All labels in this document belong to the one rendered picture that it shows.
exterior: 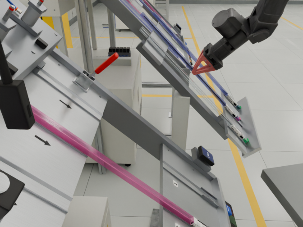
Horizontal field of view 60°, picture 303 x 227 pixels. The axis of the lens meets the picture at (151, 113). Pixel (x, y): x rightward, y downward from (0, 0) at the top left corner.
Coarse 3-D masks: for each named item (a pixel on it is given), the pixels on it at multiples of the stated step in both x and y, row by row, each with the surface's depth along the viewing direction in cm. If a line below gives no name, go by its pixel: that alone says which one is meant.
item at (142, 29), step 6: (144, 30) 74; (150, 36) 75; (156, 42) 76; (156, 48) 76; (162, 48) 77; (162, 54) 77; (168, 54) 77; (168, 60) 78; (174, 66) 78; (180, 72) 79; (186, 78) 80; (192, 84) 80; (198, 90) 81; (204, 96) 82; (210, 102) 82; (216, 108) 83; (222, 114) 84; (228, 120) 85; (246, 138) 88
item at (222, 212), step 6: (216, 180) 72; (216, 186) 71; (216, 192) 69; (222, 192) 69; (222, 198) 67; (222, 204) 65; (222, 210) 64; (222, 216) 63; (228, 216) 63; (222, 222) 62; (228, 222) 61
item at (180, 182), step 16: (160, 160) 63; (176, 160) 67; (160, 176) 58; (176, 176) 62; (192, 176) 67; (160, 192) 54; (176, 192) 57; (192, 192) 62; (208, 192) 66; (160, 208) 51; (192, 208) 58; (208, 208) 63; (160, 224) 48; (176, 224) 50; (208, 224) 58
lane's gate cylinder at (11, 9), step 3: (9, 6) 33; (12, 6) 33; (9, 9) 33; (12, 9) 33; (6, 12) 33; (9, 12) 33; (12, 12) 33; (6, 15) 33; (9, 15) 33; (3, 18) 33; (6, 18) 33
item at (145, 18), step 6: (144, 18) 83; (150, 24) 83; (156, 30) 84; (162, 36) 84; (168, 42) 85; (174, 48) 86; (180, 54) 87; (186, 60) 88; (192, 66) 89; (198, 78) 90; (204, 84) 90; (210, 90) 91; (216, 96) 92; (222, 102) 93
